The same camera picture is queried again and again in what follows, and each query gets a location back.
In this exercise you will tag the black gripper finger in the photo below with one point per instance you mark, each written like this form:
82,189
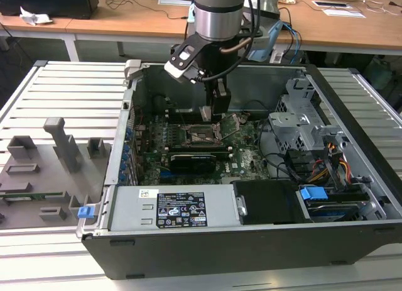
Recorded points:
221,102

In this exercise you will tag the silver square CPU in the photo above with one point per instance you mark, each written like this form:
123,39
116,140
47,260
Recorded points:
206,113

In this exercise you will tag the thin metal locking lever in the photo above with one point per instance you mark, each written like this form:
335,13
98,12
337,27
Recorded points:
182,119

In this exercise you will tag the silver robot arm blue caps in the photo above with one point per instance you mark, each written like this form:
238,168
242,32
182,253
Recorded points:
216,5

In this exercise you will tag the black RAM slot row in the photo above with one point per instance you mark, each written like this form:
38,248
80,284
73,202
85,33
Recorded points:
204,149
188,116

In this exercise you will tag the CPU socket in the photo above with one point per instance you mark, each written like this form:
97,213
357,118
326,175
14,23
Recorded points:
201,137

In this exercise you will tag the blue expansion slot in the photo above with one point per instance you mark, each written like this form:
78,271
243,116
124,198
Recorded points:
165,177

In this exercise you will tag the coin battery holder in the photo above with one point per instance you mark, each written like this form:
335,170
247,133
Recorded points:
245,117

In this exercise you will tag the small white box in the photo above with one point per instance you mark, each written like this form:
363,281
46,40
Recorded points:
277,57

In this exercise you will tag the green motherboard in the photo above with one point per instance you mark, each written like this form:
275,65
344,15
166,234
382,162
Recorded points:
248,159

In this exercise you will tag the black graphics card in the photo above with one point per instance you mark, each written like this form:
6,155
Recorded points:
193,162

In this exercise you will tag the silver metal drive cage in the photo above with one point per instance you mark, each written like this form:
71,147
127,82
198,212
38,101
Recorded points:
289,127

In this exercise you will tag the white paper sheet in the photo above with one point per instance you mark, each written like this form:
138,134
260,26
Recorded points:
174,2

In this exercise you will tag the black plastic shroud box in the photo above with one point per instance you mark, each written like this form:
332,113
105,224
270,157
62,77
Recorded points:
270,203

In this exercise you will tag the blue disk carrier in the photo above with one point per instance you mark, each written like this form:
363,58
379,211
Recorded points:
312,195

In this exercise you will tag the white paper with blue edge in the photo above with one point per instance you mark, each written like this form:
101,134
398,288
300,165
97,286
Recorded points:
345,13

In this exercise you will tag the silver power supply with label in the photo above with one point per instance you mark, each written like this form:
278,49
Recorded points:
132,209

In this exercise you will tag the black open PC case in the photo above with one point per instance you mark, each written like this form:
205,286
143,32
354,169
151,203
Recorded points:
220,253

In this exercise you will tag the hard disk drive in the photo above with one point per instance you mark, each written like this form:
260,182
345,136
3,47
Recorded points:
333,214

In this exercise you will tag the blue case latch clip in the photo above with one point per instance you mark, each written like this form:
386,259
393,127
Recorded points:
85,212

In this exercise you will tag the large black box device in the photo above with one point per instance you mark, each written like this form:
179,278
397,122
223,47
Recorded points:
47,3

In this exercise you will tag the crumpled white paper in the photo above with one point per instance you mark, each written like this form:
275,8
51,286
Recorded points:
34,18

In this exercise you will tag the grey parts rack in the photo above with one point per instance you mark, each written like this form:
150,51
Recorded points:
47,184

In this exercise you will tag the green RAM stick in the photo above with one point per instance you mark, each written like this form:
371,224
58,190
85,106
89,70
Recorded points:
41,195

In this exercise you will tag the white wrist camera black mount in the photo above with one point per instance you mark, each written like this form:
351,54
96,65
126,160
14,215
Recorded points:
176,71

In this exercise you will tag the wooden desk white frame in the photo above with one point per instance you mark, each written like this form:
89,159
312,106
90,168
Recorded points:
125,24
19,27

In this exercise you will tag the dark tablet white frame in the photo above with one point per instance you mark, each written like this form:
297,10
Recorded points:
333,4

